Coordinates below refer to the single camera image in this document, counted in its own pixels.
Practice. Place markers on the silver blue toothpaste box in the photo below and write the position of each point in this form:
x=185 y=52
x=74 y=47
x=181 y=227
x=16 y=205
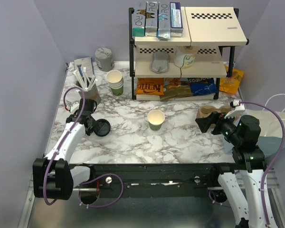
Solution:
x=164 y=22

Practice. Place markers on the orange kettle chips bag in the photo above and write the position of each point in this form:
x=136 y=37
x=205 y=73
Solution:
x=150 y=86

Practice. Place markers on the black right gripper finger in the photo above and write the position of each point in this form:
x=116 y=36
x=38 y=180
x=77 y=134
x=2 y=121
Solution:
x=204 y=123
x=214 y=117

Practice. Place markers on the grey sponge pouch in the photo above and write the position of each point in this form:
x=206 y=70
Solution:
x=160 y=62

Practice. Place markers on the blue doritos bag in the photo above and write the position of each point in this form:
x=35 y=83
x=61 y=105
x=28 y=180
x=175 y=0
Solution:
x=202 y=86

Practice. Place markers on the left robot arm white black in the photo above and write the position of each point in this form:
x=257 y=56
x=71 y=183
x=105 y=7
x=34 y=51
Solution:
x=53 y=179

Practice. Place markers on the stack of green paper cups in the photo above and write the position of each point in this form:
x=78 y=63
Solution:
x=116 y=82

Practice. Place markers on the toilet paper roll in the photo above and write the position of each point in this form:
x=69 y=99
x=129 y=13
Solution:
x=185 y=56

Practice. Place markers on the blue white paper bag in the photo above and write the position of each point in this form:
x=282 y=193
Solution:
x=271 y=132

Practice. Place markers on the blue razor in package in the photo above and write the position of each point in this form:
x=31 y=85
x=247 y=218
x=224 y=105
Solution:
x=84 y=63

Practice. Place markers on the blue white toothpaste box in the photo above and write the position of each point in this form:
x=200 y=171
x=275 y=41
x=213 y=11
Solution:
x=176 y=19

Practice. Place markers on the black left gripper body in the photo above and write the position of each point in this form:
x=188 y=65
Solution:
x=90 y=129

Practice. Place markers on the yellow snack bag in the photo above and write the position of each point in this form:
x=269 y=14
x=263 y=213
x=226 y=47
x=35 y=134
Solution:
x=231 y=84

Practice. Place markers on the green paper coffee cup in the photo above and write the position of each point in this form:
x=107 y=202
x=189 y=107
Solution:
x=155 y=119

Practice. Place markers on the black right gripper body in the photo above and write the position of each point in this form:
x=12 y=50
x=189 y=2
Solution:
x=226 y=126

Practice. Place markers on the black and cream shelf rack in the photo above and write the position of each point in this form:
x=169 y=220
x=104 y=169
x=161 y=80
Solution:
x=215 y=31

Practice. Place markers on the teal toothpaste box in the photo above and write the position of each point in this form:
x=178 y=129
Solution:
x=138 y=19

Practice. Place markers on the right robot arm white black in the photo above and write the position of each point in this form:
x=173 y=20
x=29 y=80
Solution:
x=242 y=183

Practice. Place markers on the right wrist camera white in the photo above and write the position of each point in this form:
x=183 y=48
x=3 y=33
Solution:
x=237 y=108

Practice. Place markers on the olive brown snack bag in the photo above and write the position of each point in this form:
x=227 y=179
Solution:
x=176 y=88

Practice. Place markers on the black plastic cup lid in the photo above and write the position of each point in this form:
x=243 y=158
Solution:
x=101 y=127

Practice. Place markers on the grey marbled canister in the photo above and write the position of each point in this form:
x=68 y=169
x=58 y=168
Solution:
x=104 y=59

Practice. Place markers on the grey straw holder cup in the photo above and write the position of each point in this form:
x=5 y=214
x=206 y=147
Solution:
x=93 y=94

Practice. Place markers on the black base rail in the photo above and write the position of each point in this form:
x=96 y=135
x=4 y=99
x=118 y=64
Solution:
x=154 y=180

